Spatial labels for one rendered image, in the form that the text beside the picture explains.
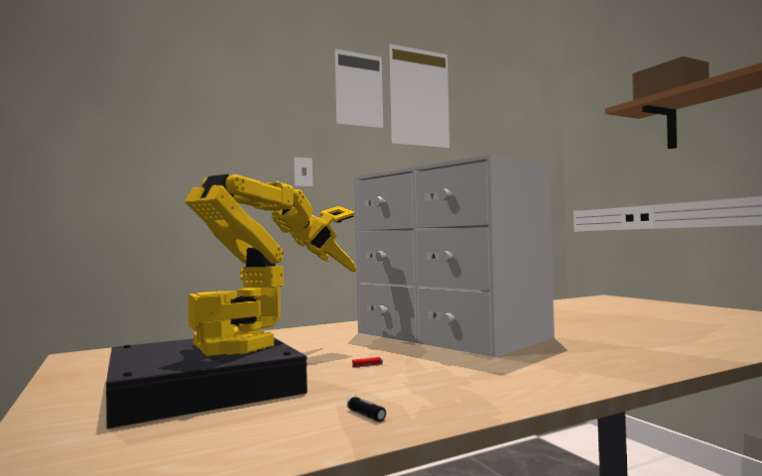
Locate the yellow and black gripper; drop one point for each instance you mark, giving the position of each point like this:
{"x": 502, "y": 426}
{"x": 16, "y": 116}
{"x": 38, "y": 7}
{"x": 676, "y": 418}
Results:
{"x": 317, "y": 233}

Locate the red battery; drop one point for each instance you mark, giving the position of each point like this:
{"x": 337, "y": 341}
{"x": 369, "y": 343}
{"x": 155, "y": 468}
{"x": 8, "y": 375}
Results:
{"x": 367, "y": 362}

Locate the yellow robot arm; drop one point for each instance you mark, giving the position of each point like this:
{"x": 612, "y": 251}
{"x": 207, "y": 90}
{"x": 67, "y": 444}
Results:
{"x": 218, "y": 312}

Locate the grey drawer front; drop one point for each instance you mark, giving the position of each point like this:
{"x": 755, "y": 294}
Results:
{"x": 456, "y": 256}
{"x": 385, "y": 201}
{"x": 454, "y": 194}
{"x": 387, "y": 256}
{"x": 395, "y": 313}
{"x": 456, "y": 317}

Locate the black cylinder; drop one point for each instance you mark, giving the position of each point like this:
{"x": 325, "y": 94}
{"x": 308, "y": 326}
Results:
{"x": 366, "y": 408}

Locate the grey chest of drawers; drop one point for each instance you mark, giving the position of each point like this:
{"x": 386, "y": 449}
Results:
{"x": 520, "y": 252}

